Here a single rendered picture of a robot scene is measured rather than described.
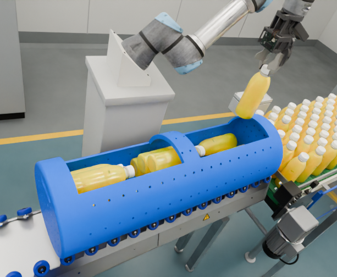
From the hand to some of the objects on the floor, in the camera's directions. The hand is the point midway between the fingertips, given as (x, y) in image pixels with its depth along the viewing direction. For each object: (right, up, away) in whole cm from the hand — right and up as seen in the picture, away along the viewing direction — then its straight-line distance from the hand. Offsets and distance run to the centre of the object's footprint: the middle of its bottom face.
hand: (266, 68), depth 105 cm
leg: (-20, -109, +96) cm, 146 cm away
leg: (-27, -100, +103) cm, 146 cm away
